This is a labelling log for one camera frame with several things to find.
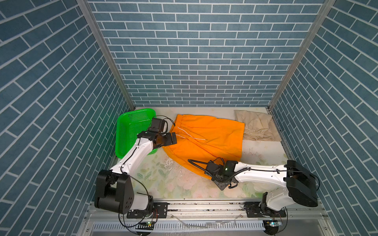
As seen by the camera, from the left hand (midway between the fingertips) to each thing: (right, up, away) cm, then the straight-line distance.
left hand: (170, 139), depth 87 cm
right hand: (+28, -22, -5) cm, 36 cm away
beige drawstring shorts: (+61, +7, +19) cm, 64 cm away
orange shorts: (+19, -2, +13) cm, 23 cm away
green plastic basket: (-35, +8, +21) cm, 42 cm away
